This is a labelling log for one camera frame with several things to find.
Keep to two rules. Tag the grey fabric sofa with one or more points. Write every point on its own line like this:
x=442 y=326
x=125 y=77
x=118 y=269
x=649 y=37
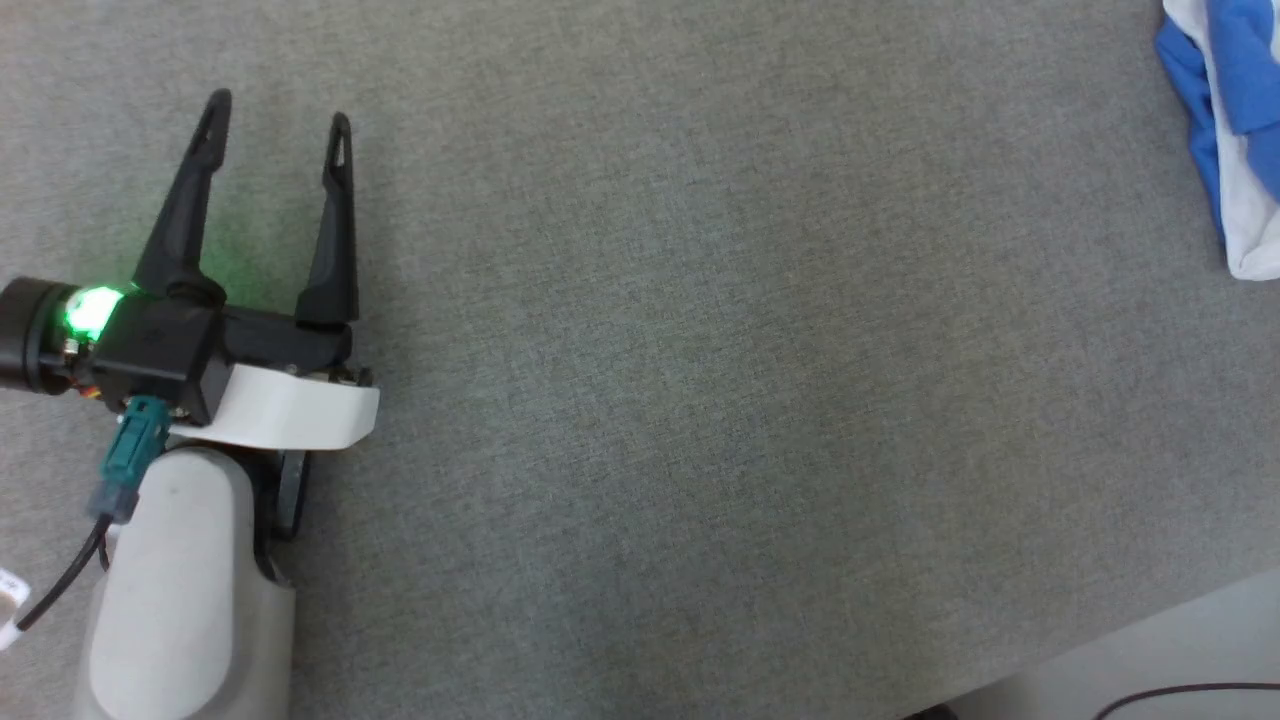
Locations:
x=700 y=350

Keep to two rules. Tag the black wrist camera green light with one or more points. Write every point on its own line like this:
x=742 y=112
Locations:
x=150 y=345

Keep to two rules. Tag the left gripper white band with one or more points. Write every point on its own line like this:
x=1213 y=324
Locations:
x=290 y=405

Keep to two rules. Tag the white shirt with blue sleeves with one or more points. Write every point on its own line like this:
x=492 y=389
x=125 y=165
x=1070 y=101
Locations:
x=1250 y=220

